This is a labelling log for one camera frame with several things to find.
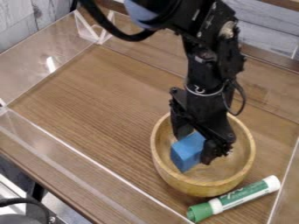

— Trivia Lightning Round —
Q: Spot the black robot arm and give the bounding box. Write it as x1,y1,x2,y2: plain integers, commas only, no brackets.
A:
78,0,246,165

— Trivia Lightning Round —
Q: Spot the brown wooden bowl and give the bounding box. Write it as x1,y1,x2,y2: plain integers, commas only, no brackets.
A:
149,113,256,197

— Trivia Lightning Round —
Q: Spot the green white marker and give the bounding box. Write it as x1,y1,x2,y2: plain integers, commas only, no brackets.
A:
186,175,281,222

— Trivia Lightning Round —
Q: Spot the blue rectangular block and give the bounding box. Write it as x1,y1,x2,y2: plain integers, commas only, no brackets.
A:
170,131,205,172

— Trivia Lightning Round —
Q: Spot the clear acrylic tray wall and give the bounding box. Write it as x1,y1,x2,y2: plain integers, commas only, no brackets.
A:
0,17,299,224

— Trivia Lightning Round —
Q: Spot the black cable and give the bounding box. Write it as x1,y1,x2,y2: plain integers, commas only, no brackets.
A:
0,197,52,224

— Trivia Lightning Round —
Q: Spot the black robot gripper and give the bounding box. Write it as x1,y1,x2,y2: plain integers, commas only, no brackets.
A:
168,84,237,166

